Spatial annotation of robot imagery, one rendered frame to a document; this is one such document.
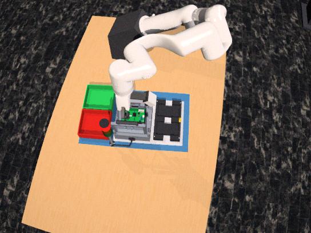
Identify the green open bin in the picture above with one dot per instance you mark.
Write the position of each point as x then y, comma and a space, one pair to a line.
99, 96

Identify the red open bin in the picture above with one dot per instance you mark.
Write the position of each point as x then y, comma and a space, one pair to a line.
89, 123

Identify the green circuit board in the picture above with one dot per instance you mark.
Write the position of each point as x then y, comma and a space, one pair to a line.
136, 115

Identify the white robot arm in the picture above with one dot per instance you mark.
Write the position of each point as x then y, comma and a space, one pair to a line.
206, 29

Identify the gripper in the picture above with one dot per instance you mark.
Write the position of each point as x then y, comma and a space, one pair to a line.
123, 104

